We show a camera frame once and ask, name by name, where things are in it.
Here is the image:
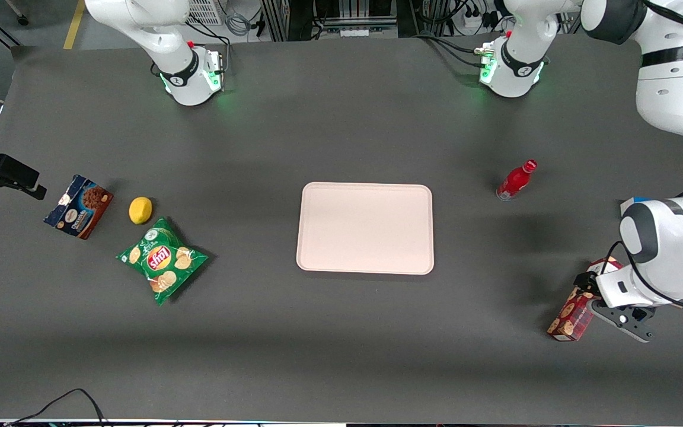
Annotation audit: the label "aluminium equipment rack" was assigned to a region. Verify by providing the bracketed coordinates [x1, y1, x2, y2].
[260, 0, 400, 42]

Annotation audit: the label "black right arm base cables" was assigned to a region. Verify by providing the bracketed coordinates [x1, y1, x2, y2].
[184, 20, 231, 77]

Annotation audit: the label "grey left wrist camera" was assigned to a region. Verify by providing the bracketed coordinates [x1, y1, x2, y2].
[591, 299, 656, 343]

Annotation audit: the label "black looped table cable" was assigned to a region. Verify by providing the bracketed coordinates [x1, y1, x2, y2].
[5, 388, 108, 427]

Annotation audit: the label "pale pink plastic tray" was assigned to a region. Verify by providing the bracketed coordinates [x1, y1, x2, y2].
[296, 182, 435, 276]

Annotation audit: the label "blue chocolate cookie box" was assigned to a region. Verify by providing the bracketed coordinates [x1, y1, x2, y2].
[43, 174, 114, 240]

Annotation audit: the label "yellow lemon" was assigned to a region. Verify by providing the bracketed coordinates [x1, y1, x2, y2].
[129, 197, 154, 225]

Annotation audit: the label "black left arm base cables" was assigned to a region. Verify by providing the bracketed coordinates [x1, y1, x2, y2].
[413, 33, 487, 69]

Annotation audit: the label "red plaid cookie box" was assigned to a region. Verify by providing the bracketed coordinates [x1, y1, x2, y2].
[547, 257, 622, 343]

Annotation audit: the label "red soda bottle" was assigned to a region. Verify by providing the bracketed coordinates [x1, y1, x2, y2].
[496, 159, 538, 202]

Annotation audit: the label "white power strip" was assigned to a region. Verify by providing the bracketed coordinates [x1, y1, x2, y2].
[462, 13, 497, 31]

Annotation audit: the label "green chips bag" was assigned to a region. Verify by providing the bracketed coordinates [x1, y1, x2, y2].
[116, 217, 209, 307]

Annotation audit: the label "grey coiled cable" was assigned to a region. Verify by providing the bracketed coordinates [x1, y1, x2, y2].
[225, 11, 252, 37]

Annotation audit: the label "white perforated box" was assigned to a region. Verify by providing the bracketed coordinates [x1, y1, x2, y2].
[186, 0, 225, 26]

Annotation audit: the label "black arm base cables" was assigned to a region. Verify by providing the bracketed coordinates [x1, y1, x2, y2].
[413, 33, 487, 69]
[184, 20, 231, 77]

